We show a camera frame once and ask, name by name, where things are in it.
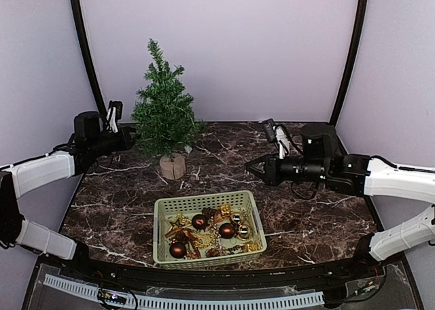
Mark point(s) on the black front table rail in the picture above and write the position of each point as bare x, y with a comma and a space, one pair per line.
328, 276

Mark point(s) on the gold star ornament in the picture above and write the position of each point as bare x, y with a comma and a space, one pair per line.
178, 224

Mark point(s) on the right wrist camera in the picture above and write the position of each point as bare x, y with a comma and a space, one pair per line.
277, 134

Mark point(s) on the brown ball ornament middle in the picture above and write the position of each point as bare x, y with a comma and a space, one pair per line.
199, 222

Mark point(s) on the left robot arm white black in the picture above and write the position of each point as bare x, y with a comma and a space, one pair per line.
65, 161

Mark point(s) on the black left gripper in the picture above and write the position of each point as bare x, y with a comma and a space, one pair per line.
126, 142

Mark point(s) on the gold gift box ornament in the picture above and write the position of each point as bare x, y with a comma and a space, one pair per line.
250, 247
225, 211

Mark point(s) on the cream perforated plastic basket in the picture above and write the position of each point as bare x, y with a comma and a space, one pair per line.
207, 230

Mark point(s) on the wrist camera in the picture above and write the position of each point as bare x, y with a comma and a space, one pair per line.
114, 113
277, 134

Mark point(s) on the small green christmas tree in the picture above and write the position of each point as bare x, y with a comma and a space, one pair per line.
163, 115

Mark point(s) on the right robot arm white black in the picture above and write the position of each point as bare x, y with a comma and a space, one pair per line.
361, 175

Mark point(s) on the brown ball ornament front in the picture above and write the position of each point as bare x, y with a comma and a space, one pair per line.
178, 250

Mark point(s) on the brown ball ornament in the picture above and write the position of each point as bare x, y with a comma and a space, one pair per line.
227, 231
199, 222
178, 250

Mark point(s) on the pine cone ornament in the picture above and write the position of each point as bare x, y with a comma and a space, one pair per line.
211, 214

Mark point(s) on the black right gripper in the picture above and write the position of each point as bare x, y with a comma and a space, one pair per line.
272, 175

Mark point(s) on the black corner frame post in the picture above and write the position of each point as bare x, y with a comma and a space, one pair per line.
82, 38

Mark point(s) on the shiny gold ball ornament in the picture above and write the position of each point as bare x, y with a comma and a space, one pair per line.
243, 232

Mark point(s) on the brown ball ornament right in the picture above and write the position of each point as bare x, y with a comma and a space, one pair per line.
227, 231

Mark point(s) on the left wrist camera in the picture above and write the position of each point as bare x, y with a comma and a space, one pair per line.
114, 113

